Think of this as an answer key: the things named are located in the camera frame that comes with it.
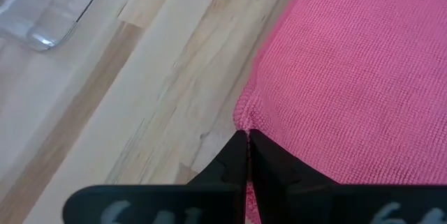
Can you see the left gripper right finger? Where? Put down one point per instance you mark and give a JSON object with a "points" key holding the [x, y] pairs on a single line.
{"points": [[297, 199]]}

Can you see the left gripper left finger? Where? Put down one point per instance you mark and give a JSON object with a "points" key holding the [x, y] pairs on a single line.
{"points": [[209, 203]]}

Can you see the pink microfiber towel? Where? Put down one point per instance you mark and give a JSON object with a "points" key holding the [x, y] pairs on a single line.
{"points": [[349, 77]]}

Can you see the clear plastic bin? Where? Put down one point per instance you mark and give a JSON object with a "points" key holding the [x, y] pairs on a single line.
{"points": [[42, 7]]}

